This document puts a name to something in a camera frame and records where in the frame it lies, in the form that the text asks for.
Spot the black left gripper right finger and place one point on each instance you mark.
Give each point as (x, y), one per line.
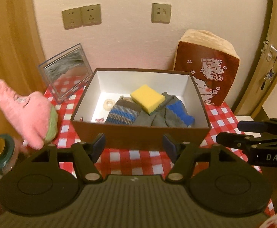
(171, 147)

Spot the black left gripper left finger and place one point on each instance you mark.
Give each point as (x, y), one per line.
(97, 147)

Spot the grey and blue cloth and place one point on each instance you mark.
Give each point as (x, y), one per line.
(171, 113)

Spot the striped knitted sock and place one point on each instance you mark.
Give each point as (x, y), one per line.
(124, 112)

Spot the red white checkered tablecloth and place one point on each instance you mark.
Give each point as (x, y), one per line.
(135, 162)

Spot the small tape roll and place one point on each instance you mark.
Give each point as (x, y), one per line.
(108, 104)

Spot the brown cardboard box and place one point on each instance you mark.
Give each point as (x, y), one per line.
(146, 133)

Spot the yellow sponge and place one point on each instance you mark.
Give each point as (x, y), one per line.
(147, 98)

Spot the pink starfish plush toy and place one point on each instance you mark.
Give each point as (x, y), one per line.
(34, 117)

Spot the wooden door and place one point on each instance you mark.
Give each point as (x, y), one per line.
(254, 97)

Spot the glass jar with green lid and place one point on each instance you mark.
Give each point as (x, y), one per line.
(10, 150)

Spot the clear acrylic picture frame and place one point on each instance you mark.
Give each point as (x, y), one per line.
(66, 72)

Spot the double wall power socket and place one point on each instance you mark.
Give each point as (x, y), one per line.
(82, 16)

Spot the single wall socket plate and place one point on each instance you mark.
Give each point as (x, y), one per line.
(161, 13)

